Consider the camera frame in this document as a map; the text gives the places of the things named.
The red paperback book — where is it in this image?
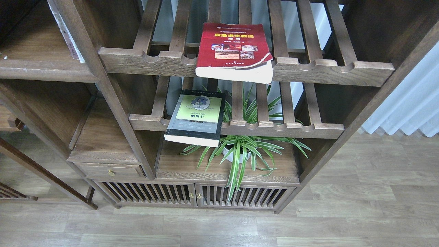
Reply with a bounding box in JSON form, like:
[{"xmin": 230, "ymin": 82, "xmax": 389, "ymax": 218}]
[{"xmin": 195, "ymin": 23, "xmax": 273, "ymax": 84}]

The dark wooden side furniture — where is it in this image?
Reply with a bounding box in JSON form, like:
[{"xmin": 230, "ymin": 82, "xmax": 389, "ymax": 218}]
[{"xmin": 1, "ymin": 104, "xmax": 98, "ymax": 210}]

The dark wooden bookshelf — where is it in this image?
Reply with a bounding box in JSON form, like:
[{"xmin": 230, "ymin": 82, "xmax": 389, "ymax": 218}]
[{"xmin": 1, "ymin": 0, "xmax": 438, "ymax": 214}]

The black and green book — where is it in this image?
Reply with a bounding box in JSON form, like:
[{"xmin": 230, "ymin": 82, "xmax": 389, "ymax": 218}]
[{"xmin": 164, "ymin": 89, "xmax": 226, "ymax": 147}]

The green spider plant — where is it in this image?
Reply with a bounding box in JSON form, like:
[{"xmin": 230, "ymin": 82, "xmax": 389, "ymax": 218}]
[{"xmin": 180, "ymin": 86, "xmax": 311, "ymax": 201}]

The white book behind post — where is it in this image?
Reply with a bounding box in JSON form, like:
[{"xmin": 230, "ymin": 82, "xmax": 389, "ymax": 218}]
[{"xmin": 48, "ymin": 0, "xmax": 85, "ymax": 63}]

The white pleated curtain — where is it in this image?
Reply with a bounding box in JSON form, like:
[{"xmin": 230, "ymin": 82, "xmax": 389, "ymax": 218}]
[{"xmin": 361, "ymin": 44, "xmax": 439, "ymax": 137}]

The brass drawer knob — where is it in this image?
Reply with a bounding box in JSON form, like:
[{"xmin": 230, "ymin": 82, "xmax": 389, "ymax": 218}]
[{"xmin": 108, "ymin": 169, "xmax": 116, "ymax": 177}]

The white plant pot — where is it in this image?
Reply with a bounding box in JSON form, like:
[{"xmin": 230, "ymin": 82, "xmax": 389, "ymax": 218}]
[{"xmin": 222, "ymin": 147, "xmax": 251, "ymax": 164}]

